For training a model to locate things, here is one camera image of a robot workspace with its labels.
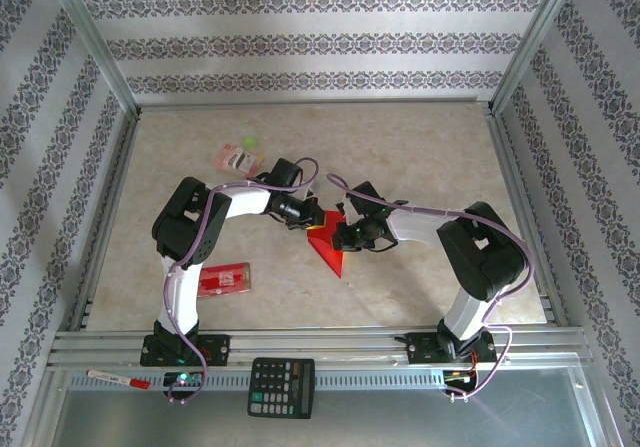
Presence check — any grey metal sheet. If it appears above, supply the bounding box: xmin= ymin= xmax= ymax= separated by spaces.
xmin=49 ymin=389 xmax=604 ymax=447

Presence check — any pink blister pack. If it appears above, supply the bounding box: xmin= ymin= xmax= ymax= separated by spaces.
xmin=211 ymin=141 xmax=266 ymax=179

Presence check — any red clear-lidded package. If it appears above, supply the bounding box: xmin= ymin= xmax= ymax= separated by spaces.
xmin=198 ymin=261 xmax=254 ymax=299

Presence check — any black calculator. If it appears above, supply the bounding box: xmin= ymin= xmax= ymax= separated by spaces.
xmin=247 ymin=356 xmax=317 ymax=421

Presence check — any controller board with green light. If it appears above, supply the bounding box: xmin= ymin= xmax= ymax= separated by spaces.
xmin=163 ymin=370 xmax=205 ymax=388

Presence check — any white marker with red cap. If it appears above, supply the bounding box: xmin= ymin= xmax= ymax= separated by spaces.
xmin=85 ymin=368 xmax=151 ymax=391

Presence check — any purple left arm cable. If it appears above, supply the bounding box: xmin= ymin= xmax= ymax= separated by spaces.
xmin=163 ymin=158 xmax=321 ymax=406

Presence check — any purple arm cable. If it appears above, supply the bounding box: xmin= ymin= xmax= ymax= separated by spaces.
xmin=326 ymin=173 xmax=536 ymax=402
xmin=163 ymin=158 xmax=321 ymax=406

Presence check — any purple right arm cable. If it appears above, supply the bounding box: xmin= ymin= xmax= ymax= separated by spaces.
xmin=326 ymin=173 xmax=536 ymax=402

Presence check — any long aluminium base rail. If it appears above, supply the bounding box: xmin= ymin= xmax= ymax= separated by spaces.
xmin=47 ymin=327 xmax=594 ymax=368

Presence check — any aluminium rail along wall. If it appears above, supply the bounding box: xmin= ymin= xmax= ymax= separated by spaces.
xmin=135 ymin=96 xmax=496 ymax=113

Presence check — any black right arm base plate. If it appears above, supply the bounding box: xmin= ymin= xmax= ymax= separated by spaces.
xmin=405 ymin=331 xmax=499 ymax=367

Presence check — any slotted grey cable duct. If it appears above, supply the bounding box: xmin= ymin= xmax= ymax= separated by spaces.
xmin=67 ymin=366 xmax=576 ymax=393

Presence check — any aluminium side rail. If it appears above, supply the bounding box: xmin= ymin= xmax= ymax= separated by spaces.
xmin=485 ymin=109 xmax=570 ymax=329
xmin=67 ymin=109 xmax=144 ymax=332

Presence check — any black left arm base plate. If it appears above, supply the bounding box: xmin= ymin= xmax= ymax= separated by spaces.
xmin=139 ymin=333 xmax=232 ymax=368

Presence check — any controller board with coloured wires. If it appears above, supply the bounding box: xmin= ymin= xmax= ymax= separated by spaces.
xmin=442 ymin=366 xmax=480 ymax=387

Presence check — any aluminium frame post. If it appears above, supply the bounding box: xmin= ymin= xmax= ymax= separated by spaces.
xmin=42 ymin=0 xmax=144 ymax=118
xmin=489 ymin=0 xmax=594 ymax=118

